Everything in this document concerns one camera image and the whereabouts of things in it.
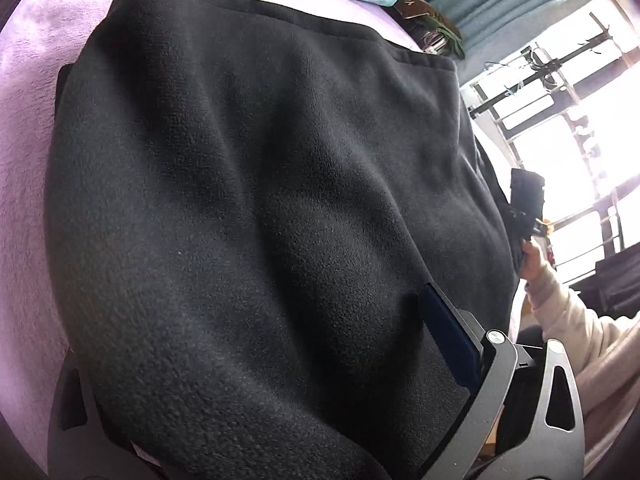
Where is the blue curtain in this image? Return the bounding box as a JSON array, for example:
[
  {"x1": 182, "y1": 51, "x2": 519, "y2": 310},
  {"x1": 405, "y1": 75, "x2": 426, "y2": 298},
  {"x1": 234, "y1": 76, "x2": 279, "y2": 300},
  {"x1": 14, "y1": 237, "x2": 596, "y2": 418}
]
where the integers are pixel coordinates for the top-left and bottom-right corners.
[{"x1": 415, "y1": 0, "x2": 608, "y2": 61}]

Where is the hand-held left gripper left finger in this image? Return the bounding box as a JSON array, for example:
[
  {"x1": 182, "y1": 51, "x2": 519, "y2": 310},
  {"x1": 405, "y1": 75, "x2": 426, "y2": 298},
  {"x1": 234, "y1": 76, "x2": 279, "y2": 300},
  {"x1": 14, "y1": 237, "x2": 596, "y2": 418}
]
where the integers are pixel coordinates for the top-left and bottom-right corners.
[{"x1": 47, "y1": 350, "x2": 168, "y2": 480}]

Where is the metal drying rack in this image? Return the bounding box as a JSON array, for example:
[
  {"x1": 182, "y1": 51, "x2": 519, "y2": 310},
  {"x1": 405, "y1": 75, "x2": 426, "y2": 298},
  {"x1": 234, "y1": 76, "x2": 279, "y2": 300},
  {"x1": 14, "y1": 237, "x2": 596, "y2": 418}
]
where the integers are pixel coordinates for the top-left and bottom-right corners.
[{"x1": 462, "y1": 10, "x2": 640, "y2": 281}]

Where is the person's right forearm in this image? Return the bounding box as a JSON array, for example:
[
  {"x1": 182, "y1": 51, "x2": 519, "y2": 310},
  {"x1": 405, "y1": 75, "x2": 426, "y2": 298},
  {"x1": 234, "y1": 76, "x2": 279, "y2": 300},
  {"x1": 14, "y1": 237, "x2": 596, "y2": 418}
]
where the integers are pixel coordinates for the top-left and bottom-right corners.
[{"x1": 524, "y1": 270, "x2": 640, "y2": 471}]

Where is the dark furniture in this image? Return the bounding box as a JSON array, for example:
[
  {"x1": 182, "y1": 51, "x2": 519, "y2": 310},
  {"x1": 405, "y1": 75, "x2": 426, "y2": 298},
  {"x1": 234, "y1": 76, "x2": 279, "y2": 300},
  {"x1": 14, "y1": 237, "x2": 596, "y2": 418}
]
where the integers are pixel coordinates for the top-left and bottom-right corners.
[{"x1": 570, "y1": 247, "x2": 640, "y2": 317}]

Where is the purple bed blanket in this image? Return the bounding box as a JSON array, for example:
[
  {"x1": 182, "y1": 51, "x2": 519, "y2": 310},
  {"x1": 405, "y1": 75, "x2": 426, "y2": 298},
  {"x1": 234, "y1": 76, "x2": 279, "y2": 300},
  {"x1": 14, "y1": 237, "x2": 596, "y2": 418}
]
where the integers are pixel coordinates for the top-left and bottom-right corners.
[{"x1": 0, "y1": 0, "x2": 431, "y2": 461}]

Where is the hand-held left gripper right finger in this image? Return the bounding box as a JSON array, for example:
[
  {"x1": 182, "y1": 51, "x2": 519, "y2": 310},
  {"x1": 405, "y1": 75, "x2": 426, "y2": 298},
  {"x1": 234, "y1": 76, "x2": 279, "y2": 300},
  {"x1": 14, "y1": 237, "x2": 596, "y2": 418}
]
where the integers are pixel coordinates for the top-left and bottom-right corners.
[{"x1": 417, "y1": 282, "x2": 586, "y2": 480}]

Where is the pile of dark clothes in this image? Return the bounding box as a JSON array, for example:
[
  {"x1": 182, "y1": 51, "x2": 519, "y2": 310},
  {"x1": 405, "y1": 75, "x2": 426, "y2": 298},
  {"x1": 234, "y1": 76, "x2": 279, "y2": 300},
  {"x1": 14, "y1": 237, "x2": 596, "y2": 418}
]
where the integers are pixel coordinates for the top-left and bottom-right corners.
[{"x1": 390, "y1": 0, "x2": 466, "y2": 58}]

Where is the person's right hand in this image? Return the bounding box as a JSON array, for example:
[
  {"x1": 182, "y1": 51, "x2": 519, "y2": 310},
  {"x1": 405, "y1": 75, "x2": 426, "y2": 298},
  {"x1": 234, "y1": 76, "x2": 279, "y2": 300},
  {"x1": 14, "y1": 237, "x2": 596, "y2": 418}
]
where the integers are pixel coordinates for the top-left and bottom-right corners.
[{"x1": 520, "y1": 237, "x2": 557, "y2": 282}]

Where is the black fleece jacket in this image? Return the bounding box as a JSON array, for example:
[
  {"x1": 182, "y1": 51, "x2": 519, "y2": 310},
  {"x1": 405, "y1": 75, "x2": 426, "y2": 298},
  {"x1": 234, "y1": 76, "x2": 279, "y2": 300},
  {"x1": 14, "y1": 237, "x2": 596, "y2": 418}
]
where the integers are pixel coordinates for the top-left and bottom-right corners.
[{"x1": 42, "y1": 0, "x2": 516, "y2": 480}]

